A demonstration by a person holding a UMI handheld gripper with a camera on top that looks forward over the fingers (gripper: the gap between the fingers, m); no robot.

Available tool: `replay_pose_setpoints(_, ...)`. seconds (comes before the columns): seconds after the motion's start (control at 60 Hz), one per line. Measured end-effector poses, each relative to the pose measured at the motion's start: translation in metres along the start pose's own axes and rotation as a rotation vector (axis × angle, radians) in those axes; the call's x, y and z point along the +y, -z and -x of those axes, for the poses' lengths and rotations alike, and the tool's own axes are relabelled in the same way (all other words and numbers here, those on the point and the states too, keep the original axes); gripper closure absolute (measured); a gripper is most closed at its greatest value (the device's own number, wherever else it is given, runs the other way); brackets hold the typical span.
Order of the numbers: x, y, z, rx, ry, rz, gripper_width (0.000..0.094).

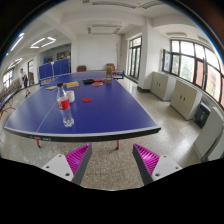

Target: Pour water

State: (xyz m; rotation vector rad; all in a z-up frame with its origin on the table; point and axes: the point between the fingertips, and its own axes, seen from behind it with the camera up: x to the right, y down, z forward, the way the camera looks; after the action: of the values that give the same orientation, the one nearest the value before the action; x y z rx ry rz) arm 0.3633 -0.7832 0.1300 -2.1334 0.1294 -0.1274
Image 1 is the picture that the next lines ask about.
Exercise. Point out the ceiling air conditioner unit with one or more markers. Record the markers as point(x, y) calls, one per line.
point(104, 30)

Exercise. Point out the group of ceiling lights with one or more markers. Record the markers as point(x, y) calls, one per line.
point(49, 43)

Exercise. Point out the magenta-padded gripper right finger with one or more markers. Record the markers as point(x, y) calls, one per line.
point(165, 166)

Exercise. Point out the red table tennis paddle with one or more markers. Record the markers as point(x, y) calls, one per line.
point(97, 84)

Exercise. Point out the blue table with red legs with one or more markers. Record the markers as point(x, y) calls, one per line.
point(7, 100)

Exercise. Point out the brown cardboard box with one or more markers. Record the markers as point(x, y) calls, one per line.
point(109, 75)

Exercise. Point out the person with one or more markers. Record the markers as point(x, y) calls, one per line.
point(24, 80)

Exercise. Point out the dark-framed glass door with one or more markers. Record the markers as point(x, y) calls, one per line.
point(135, 58)

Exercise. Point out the brown chair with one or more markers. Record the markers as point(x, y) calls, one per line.
point(110, 66)
point(81, 68)

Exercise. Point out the dark-framed large window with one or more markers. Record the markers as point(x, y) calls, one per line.
point(186, 66)

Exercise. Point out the clear red-labelled water bottle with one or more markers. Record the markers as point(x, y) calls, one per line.
point(64, 106)

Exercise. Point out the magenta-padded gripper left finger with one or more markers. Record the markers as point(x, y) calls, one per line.
point(61, 165)

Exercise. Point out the white two-door cabinet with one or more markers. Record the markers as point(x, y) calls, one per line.
point(186, 100)
point(160, 86)

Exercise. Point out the flat round red coaster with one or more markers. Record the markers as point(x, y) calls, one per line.
point(87, 99)

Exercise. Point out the small yellow-blue booklet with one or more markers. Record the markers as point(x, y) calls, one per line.
point(51, 88)

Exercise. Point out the folded blue table tennis tables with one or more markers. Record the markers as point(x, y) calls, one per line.
point(53, 69)

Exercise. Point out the black bin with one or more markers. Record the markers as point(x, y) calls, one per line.
point(202, 115)

